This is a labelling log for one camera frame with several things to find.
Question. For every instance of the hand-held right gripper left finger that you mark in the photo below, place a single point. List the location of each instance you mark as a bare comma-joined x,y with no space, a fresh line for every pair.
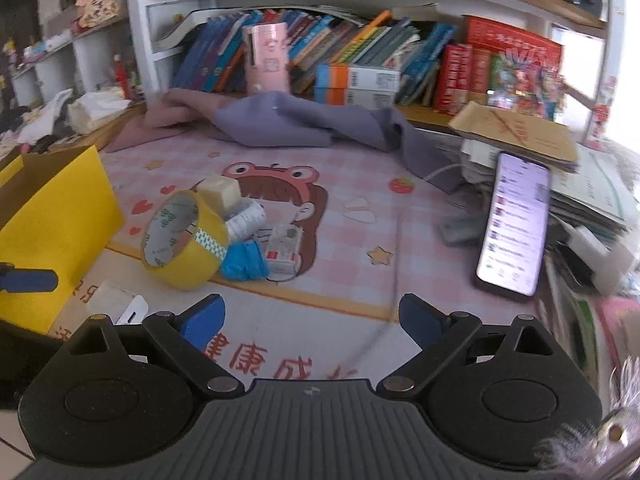
205,321

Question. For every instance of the large red flat box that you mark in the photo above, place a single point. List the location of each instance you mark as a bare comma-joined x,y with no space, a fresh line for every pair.
515,40

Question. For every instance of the black smartphone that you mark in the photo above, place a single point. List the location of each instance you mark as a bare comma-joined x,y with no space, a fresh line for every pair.
512,220

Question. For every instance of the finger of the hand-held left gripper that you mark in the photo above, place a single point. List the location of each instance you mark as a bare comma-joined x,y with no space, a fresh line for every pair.
27,281

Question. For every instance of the white cubby shelf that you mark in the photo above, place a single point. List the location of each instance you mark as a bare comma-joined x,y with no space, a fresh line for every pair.
95,60

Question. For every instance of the thin red book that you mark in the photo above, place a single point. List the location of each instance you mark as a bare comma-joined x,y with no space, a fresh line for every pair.
481,77

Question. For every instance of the purple pink cloth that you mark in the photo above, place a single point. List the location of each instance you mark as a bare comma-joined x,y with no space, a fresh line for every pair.
300,120

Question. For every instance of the pink cartoon printed mat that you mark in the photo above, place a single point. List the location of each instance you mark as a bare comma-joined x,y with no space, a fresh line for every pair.
425,200

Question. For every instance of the pink cartoon box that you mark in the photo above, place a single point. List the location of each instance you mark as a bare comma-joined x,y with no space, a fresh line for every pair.
267,60

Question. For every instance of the white garment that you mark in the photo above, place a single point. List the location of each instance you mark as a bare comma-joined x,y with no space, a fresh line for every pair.
47,115

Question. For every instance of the small white red-label box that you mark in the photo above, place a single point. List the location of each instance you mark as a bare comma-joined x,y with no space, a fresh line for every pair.
280,251

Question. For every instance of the grey crumpled cloth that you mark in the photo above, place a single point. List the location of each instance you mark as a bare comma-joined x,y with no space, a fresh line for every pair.
462,230

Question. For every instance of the thick red book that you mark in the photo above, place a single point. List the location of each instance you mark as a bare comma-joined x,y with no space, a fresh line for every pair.
452,77

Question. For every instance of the brown cardboard box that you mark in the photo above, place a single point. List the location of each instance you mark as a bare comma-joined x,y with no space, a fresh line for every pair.
117,127

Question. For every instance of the blue plastic bag roll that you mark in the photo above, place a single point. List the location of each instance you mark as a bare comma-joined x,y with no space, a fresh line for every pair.
242,262

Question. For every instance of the translucent white block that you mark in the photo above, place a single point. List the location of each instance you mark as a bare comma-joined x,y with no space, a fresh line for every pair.
220,192

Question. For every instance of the orange white box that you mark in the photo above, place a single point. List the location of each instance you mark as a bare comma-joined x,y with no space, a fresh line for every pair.
350,97
360,76

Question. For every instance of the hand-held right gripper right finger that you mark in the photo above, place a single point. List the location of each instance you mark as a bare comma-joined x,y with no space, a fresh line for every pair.
420,322

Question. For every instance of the red bottle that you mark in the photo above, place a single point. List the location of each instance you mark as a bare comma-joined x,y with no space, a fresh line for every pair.
122,80

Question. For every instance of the yellow tape roll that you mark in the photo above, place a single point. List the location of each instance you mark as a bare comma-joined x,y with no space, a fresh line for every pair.
200,270

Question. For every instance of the stack of papers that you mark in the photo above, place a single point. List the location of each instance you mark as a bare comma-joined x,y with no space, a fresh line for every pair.
595,185

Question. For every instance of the white charger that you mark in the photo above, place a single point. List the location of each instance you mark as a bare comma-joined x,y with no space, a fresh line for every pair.
600,260

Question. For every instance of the white curved bookend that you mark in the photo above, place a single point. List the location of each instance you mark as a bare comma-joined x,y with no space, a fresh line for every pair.
185,25

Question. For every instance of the yellow cardboard box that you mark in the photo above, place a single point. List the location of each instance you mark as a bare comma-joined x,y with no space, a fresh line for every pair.
60,240

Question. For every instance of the white plastic bag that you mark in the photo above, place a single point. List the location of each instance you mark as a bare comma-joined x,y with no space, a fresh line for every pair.
97,110

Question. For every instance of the colourful card packs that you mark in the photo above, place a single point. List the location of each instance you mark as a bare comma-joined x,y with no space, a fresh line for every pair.
525,85

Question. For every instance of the white thread spool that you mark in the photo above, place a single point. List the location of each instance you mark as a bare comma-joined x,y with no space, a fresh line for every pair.
245,220

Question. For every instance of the white slotted box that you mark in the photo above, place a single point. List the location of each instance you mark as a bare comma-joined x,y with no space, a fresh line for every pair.
112,297

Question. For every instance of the row of colourful books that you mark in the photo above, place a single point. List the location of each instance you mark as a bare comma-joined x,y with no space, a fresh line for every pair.
220,50

